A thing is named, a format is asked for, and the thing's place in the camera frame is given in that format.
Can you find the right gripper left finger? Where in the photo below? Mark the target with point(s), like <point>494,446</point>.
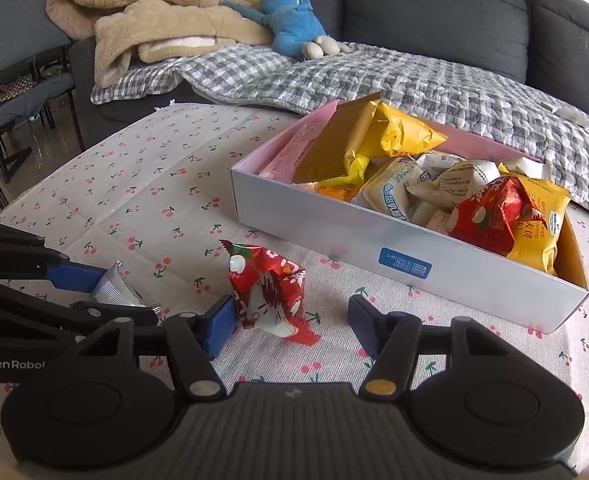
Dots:
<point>194,341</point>

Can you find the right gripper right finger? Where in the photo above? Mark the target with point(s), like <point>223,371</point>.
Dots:
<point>391,340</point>

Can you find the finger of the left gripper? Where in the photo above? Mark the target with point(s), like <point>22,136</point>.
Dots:
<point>76,277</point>
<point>25,317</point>

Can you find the silver foil wrapper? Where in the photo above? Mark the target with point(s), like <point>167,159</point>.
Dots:
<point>113,289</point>

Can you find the red snack packet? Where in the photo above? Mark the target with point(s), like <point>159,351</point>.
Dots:
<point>488,217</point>
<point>269,292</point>

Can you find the clear blue cream sandwich pack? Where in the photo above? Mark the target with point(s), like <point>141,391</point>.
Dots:
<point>386,191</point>

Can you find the small orange snack pack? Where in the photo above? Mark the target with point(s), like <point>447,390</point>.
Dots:
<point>338,189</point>

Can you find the white triangular snack packet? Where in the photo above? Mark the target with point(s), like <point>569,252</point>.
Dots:
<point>456,183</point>

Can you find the large yellow snack pack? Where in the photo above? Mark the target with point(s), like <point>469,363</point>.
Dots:
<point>536,240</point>

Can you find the yellow crinkled snack bag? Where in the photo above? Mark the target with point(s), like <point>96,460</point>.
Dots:
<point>358,132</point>

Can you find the pink wafer snack pack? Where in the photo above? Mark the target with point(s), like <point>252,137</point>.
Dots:
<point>283,166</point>

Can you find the white text snack packet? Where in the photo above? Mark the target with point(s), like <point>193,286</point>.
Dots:
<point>523,165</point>

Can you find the pink cardboard box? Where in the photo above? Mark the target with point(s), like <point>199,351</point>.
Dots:
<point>406,253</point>

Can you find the cherry print tablecloth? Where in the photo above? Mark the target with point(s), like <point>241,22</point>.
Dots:
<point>158,196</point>

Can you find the grey chair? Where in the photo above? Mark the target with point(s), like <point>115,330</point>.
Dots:
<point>35,50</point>

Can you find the grey checked quilt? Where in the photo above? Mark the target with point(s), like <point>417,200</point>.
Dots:
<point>452,94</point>

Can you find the beige fleece jacket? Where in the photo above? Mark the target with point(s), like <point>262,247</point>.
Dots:
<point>152,30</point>

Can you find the white packet on quilt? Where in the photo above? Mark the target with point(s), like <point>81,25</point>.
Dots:
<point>573,115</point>

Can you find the blue plush toy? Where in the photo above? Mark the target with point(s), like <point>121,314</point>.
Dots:
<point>297,32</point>

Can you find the dark grey sofa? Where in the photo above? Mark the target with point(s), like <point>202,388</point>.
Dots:
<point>541,43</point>

